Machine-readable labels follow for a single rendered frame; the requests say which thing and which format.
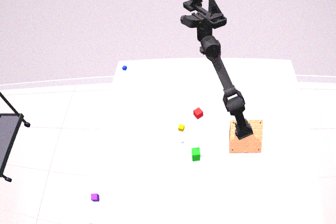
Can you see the red block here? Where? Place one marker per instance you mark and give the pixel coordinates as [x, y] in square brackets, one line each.
[198, 113]

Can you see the purple cube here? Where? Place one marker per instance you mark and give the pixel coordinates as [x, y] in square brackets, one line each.
[95, 197]

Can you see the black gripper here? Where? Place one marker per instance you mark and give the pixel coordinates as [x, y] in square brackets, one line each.
[213, 18]

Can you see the small yellow cube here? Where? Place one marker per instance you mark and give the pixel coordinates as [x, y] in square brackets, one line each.
[181, 127]

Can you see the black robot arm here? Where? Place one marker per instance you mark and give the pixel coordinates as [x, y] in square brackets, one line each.
[212, 50]

